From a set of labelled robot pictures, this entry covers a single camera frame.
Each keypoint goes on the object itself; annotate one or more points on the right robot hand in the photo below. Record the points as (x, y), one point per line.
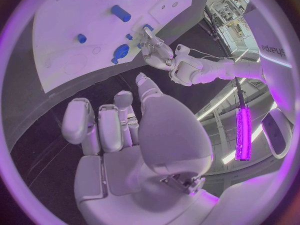
(168, 135)

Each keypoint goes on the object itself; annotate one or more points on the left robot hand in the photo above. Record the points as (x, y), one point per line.
(159, 59)

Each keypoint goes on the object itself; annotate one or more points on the blue peg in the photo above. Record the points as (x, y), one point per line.
(129, 36)
(114, 60)

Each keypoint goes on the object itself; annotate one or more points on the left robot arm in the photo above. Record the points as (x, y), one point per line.
(211, 69)

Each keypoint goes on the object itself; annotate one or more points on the white task board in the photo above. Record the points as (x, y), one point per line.
(82, 13)

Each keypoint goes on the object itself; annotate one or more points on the small blue block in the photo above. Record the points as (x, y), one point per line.
(139, 45)

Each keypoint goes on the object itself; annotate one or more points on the blue gear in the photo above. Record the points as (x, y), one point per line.
(121, 51)

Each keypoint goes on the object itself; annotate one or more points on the blue long cylinder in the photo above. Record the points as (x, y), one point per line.
(120, 13)

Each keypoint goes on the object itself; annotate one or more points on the glowing light bar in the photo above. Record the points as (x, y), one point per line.
(243, 135)

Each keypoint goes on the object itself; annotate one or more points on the blue short cylinder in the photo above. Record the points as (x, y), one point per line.
(81, 38)

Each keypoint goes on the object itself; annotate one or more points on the metal workshop rack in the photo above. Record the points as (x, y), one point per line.
(230, 20)

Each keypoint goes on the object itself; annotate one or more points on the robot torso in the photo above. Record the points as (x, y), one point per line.
(274, 37)

